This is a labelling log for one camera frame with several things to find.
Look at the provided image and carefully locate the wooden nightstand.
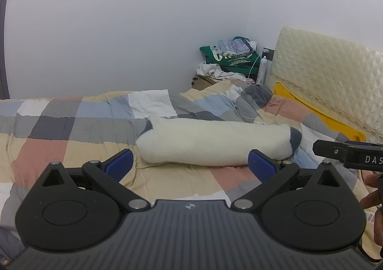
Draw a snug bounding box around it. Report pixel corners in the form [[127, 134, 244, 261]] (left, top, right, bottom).
[[191, 75, 216, 90]]

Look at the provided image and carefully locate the clear plastic bag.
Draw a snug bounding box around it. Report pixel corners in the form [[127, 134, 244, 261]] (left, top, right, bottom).
[[218, 37, 258, 58]]

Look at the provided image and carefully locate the white clothes pile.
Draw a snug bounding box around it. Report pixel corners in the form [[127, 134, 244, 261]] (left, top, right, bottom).
[[196, 60, 255, 84]]

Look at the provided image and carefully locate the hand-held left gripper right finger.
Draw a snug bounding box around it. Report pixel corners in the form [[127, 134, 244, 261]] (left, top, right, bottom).
[[232, 149, 342, 210]]

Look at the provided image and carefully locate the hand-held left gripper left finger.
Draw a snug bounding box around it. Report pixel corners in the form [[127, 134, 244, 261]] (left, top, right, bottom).
[[42, 149, 151, 210]]

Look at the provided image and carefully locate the white cable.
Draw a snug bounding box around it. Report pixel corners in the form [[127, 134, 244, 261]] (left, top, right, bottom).
[[248, 51, 261, 80]]

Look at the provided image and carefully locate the yellow pillow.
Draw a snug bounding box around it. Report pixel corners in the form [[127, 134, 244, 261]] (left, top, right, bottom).
[[273, 82, 367, 143]]

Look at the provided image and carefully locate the person's right hand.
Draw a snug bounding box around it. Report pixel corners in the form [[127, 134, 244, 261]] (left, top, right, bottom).
[[359, 174, 383, 245]]

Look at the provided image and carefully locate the cream sweater with navy stripes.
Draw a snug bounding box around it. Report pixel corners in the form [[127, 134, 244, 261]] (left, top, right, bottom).
[[135, 115, 303, 167]]

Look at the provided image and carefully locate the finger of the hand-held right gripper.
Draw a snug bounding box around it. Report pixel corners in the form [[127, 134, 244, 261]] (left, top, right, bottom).
[[312, 139, 349, 160]]

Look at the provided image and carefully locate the cream quilted headboard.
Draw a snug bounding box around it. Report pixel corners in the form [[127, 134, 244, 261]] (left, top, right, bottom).
[[269, 26, 383, 154]]

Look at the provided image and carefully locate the patchwork quilt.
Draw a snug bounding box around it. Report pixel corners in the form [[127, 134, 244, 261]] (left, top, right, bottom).
[[0, 81, 383, 260]]

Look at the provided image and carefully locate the white spray bottle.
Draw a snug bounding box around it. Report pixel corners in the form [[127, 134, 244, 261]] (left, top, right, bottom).
[[256, 56, 269, 85]]

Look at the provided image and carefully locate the grey door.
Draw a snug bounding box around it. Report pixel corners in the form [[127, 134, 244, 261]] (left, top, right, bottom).
[[0, 0, 14, 100]]

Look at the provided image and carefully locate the person's grey garment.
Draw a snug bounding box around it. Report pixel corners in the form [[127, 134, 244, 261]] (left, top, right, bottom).
[[0, 226, 26, 263]]

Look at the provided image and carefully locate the green bag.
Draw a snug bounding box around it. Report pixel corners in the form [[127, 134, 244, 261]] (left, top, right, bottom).
[[200, 37, 260, 83]]

